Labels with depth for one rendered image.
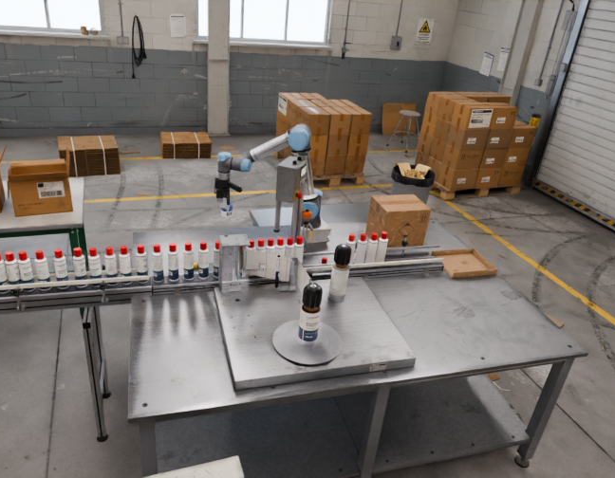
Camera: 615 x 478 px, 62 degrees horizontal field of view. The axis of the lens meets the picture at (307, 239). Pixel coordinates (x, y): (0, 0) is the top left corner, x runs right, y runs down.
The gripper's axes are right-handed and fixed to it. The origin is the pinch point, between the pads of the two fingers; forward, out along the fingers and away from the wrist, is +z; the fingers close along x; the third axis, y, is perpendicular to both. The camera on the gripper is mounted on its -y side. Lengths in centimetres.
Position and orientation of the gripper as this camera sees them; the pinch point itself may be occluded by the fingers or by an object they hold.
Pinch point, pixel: (226, 208)
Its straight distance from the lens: 319.5
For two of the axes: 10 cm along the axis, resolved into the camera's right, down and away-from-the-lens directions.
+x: 3.4, 4.6, -8.2
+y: -9.3, 0.8, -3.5
